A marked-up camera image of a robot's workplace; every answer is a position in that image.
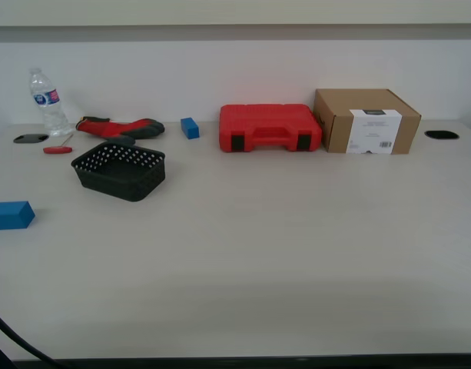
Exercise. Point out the small blue block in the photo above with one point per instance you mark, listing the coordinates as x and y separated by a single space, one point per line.
190 128

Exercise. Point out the black perforated plastic basket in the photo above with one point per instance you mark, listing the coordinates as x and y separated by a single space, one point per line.
120 180

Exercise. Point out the long blue block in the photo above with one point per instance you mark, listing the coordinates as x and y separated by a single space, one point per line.
6 216

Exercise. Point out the red plastic tool case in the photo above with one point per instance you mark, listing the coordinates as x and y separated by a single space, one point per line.
269 125

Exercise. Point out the brown cardboard box white label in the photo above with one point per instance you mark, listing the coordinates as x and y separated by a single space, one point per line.
339 115

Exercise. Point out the red and black work glove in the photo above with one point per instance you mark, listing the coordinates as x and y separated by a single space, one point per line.
120 128

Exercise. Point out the clear plastic water bottle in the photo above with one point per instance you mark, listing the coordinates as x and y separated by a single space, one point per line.
50 111

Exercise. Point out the black oval grommet cover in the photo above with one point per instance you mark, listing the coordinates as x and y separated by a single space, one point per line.
29 138

